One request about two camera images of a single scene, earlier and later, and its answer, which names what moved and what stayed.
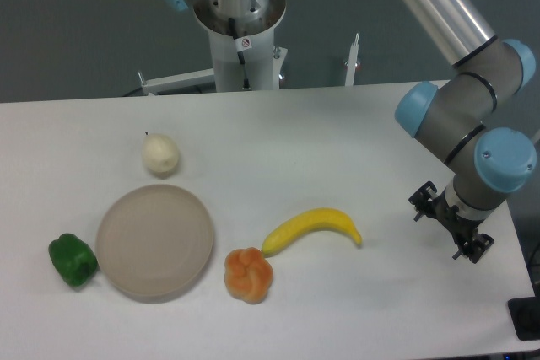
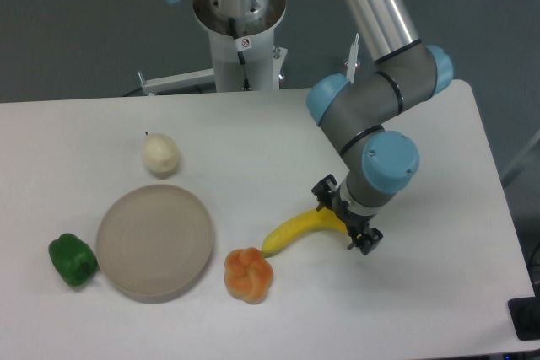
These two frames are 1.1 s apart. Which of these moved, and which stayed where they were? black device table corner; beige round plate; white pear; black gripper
Moved: black gripper
Stayed: white pear; black device table corner; beige round plate
